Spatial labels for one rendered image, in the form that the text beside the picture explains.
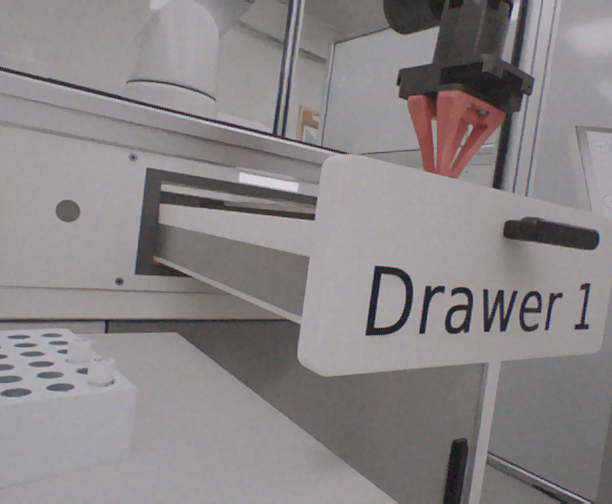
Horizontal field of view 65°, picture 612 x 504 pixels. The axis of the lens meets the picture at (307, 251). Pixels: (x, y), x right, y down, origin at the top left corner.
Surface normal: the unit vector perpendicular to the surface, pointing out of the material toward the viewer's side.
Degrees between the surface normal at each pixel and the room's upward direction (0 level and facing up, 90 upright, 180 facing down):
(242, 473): 0
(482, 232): 90
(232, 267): 90
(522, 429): 90
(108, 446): 90
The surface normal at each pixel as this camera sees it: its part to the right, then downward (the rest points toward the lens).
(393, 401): 0.55, 0.11
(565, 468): -0.76, -0.07
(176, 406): 0.13, -0.99
